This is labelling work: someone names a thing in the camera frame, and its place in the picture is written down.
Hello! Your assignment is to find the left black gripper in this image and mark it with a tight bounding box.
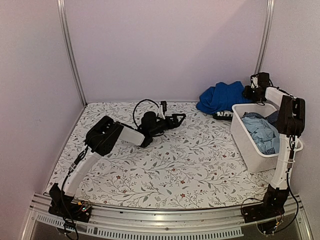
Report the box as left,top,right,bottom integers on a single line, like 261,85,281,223
150,113,184,136

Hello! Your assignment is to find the blue pleated skirt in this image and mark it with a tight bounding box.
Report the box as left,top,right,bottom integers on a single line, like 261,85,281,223
196,81,252,115

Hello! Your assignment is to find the light blue shirt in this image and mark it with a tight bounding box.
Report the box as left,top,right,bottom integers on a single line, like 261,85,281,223
241,116,281,152

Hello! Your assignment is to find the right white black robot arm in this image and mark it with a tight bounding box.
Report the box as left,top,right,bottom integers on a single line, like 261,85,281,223
243,72,305,218

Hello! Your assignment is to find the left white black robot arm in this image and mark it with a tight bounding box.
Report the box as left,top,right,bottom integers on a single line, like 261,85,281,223
49,111,186,217

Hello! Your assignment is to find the white plastic laundry basket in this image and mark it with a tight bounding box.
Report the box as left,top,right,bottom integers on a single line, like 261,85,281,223
229,102,305,173

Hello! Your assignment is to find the dark blue checkered garment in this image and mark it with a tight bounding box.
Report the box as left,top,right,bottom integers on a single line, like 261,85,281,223
243,109,282,156

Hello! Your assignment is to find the dark green printed garment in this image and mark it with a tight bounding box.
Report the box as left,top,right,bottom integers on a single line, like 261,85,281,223
212,110,234,121

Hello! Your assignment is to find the floral patterned table mat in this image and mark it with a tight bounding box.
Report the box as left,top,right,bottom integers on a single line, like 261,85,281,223
49,101,283,210

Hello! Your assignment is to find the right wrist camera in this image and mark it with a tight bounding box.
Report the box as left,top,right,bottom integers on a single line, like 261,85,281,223
250,74,259,89

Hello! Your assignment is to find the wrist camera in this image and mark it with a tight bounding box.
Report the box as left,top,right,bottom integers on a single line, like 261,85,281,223
157,100,167,119
250,74,259,89

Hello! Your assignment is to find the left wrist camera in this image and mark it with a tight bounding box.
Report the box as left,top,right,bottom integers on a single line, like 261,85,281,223
157,100,167,119

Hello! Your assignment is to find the left black cable loop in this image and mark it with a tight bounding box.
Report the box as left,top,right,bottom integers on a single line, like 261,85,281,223
131,99,161,130

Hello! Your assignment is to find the right aluminium frame post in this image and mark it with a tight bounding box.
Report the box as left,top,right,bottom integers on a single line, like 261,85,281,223
254,0,275,74

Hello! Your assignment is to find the aluminium frame post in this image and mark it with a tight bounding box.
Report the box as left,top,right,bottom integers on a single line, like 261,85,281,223
254,0,275,74
56,0,88,107

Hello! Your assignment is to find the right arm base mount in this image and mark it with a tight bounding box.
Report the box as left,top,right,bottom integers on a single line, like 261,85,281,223
240,184,289,223

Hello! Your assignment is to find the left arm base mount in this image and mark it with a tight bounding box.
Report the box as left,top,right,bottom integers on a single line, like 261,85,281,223
48,183,92,223

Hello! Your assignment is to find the left aluminium frame post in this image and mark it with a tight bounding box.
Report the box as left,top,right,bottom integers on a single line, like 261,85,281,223
56,0,88,107

